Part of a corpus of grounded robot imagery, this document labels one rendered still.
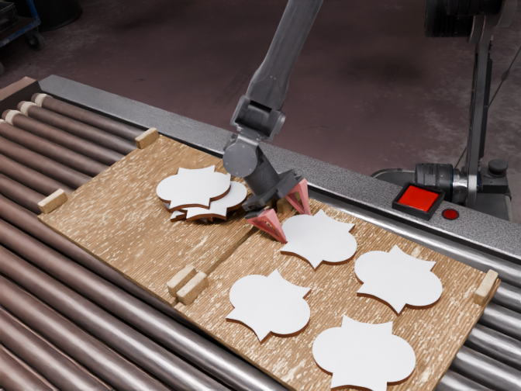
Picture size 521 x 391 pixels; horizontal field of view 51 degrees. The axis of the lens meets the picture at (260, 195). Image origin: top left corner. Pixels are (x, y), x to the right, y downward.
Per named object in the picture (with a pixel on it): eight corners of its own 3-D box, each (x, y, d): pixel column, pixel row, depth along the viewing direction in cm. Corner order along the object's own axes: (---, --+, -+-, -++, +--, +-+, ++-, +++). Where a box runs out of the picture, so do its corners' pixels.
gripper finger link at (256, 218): (312, 224, 100) (284, 182, 98) (288, 248, 96) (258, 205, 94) (290, 229, 105) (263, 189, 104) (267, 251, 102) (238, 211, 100)
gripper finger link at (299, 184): (327, 209, 102) (299, 167, 101) (305, 232, 99) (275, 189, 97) (305, 214, 108) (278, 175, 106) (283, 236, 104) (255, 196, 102)
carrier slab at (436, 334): (298, 198, 112) (298, 192, 111) (499, 285, 90) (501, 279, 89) (175, 313, 93) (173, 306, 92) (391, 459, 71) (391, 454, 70)
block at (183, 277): (191, 271, 98) (188, 261, 96) (199, 276, 97) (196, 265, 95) (167, 294, 94) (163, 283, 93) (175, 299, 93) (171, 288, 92)
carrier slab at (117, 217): (159, 138, 135) (157, 133, 134) (294, 195, 113) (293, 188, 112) (39, 221, 116) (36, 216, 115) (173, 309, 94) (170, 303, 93)
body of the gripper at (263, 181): (300, 176, 101) (277, 143, 99) (265, 208, 95) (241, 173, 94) (280, 183, 106) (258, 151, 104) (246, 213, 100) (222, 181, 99)
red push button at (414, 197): (409, 189, 111) (410, 185, 110) (439, 198, 108) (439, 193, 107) (396, 207, 107) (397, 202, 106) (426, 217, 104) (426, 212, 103)
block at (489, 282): (487, 278, 89) (489, 268, 87) (498, 284, 88) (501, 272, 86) (471, 302, 86) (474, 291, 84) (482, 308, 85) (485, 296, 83)
